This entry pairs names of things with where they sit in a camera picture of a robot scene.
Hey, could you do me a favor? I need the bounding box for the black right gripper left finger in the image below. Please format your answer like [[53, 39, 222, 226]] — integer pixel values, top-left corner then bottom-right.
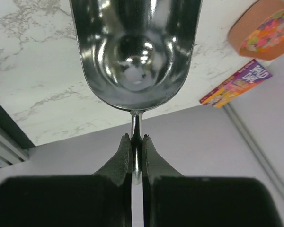
[[0, 135, 132, 227]]

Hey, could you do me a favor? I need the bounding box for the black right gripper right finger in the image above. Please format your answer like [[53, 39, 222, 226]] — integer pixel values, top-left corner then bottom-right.
[[142, 136, 283, 227]]

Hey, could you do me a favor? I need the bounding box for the silver metal scoop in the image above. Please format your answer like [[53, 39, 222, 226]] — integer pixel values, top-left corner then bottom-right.
[[70, 0, 202, 184]]

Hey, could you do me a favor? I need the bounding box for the Roald Dahl book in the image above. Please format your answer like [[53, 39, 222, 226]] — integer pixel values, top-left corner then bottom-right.
[[199, 59, 273, 108]]

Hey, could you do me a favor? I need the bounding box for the orange tray of gummies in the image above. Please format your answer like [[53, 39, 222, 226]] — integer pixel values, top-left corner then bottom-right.
[[228, 0, 284, 61]]

